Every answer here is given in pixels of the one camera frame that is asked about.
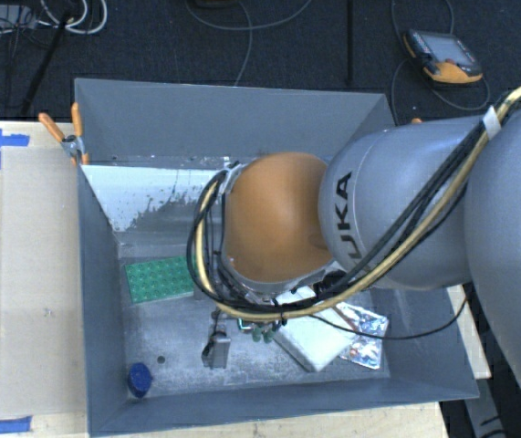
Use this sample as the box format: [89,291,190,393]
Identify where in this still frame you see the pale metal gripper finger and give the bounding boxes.
[214,330,233,370]
[201,335,217,368]

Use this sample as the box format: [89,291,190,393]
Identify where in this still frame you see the grey metal bin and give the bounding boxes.
[73,78,481,438]

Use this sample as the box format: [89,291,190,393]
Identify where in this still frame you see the white flat box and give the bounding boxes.
[272,288,358,374]

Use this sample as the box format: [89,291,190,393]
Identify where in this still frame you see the blue round cup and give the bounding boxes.
[126,361,154,400]

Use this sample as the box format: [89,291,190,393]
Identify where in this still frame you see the dark green flat block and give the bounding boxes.
[124,255,198,306]

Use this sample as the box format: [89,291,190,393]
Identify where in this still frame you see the shiny foil packet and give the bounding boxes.
[334,300,390,370]

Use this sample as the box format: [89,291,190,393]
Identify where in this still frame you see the pale wood board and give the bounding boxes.
[0,146,89,422]

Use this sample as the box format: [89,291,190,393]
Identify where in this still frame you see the black cylinder on white bracket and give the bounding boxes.
[277,268,349,308]

